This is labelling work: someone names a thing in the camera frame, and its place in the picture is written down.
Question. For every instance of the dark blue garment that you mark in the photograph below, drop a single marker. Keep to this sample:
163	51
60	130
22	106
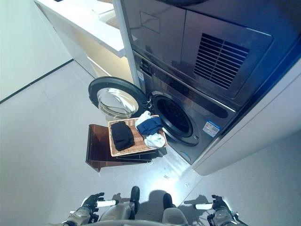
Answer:
149	126

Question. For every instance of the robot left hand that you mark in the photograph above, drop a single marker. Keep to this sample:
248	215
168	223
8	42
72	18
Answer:
92	201

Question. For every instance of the robot left leg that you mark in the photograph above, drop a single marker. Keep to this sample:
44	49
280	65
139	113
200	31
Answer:
122	210

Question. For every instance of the white crumpled garment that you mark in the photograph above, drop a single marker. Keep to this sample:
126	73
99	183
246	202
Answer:
144	117

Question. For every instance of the black folded garment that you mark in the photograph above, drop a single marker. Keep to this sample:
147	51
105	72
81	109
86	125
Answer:
122	136

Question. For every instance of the blue white energy sticker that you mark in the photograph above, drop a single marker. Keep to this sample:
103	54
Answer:
140	78

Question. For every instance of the white vertical cabinet panel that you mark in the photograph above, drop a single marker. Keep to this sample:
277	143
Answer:
128	44

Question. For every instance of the white light blue garment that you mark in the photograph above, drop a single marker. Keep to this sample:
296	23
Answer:
155	140

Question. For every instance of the blue product label sticker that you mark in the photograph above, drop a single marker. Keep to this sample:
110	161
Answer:
212	128

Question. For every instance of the robot left silver arm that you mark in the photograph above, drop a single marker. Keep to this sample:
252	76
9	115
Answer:
77	215

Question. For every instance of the white cabinet side panel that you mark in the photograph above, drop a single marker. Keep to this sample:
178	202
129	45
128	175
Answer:
254	131

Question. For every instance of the robot right silver arm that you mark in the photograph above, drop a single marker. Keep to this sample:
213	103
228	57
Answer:
223	217

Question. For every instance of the round washing machine door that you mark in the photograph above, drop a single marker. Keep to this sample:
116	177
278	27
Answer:
113	96

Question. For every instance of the grey front-load washing machine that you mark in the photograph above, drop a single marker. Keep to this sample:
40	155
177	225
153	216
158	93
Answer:
200	113

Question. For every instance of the white counter cabinet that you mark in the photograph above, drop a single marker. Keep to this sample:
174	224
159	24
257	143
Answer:
80	26

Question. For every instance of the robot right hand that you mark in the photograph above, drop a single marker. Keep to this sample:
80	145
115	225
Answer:
218	203

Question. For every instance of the robot leg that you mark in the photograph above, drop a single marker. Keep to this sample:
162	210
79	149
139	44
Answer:
170	210
122	210

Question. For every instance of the robot right leg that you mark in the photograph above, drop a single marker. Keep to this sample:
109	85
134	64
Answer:
170	210

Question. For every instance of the grey dryer with vent grille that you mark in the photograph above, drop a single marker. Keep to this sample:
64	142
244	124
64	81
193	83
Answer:
183	42

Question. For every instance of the dark brown wooden stool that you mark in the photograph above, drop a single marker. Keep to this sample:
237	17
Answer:
98	146

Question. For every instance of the woven wicker laundry basket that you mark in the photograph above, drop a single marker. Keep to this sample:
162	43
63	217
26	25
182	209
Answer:
138	141

